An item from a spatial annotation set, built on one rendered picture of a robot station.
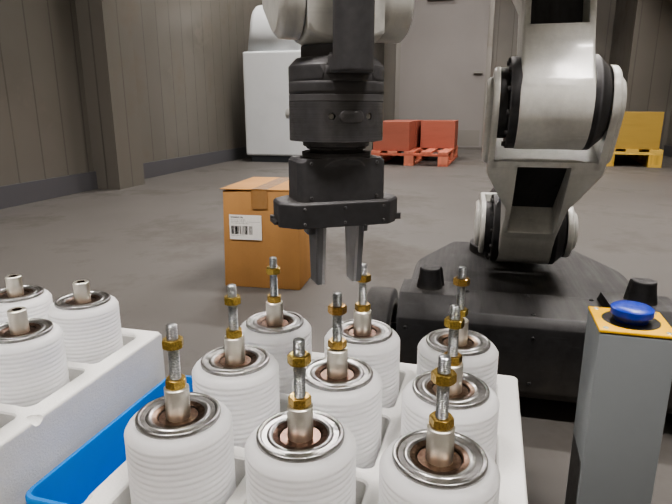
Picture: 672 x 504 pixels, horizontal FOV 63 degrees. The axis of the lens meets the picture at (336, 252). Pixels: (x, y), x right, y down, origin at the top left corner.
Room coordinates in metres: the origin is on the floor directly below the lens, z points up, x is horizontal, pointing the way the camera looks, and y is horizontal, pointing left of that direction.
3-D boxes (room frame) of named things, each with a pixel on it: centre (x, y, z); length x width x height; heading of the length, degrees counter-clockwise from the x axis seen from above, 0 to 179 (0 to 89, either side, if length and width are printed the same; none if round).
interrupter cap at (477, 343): (0.61, -0.15, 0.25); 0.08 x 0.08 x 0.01
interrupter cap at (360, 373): (0.53, 0.00, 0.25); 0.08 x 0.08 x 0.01
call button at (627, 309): (0.53, -0.30, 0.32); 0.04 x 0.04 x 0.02
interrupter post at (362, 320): (0.65, -0.03, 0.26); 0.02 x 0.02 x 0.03
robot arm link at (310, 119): (0.53, 0.00, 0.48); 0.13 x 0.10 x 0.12; 108
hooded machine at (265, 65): (6.10, 0.52, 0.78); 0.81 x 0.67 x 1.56; 167
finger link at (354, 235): (0.54, -0.02, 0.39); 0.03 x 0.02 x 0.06; 18
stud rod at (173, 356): (0.45, 0.14, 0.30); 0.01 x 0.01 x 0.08
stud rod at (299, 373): (0.42, 0.03, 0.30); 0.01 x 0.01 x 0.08
